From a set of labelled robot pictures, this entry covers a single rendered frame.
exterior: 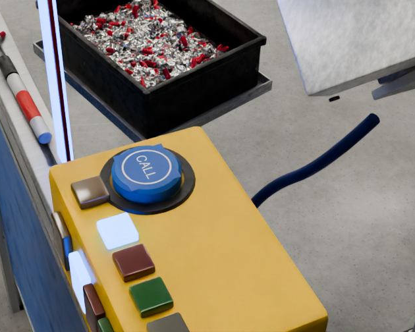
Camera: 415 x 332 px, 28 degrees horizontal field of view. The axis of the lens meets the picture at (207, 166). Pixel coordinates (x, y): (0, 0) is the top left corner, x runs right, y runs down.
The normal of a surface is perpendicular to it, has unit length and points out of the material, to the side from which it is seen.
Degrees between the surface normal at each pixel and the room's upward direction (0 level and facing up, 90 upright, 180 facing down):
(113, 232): 0
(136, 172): 0
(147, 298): 0
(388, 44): 55
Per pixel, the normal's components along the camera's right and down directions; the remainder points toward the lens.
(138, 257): 0.03, -0.72
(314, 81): -0.39, 0.07
